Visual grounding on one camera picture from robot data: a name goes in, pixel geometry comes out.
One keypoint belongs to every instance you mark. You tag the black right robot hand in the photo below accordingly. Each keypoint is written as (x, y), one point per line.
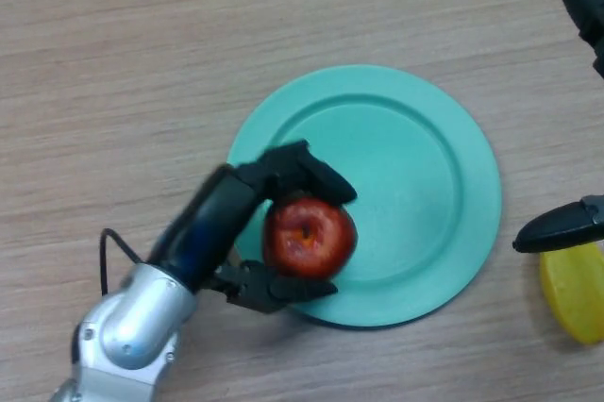
(557, 232)

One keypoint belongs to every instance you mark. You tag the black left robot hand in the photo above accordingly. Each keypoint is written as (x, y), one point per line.
(212, 222)

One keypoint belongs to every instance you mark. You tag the red apple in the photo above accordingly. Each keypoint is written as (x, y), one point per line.
(325, 241)

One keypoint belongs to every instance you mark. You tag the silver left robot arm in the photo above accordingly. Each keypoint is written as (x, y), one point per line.
(132, 326)

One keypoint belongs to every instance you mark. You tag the green round plate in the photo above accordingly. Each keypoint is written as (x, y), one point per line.
(410, 194)

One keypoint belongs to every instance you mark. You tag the yellow starfruit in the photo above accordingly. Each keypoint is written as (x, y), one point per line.
(578, 298)

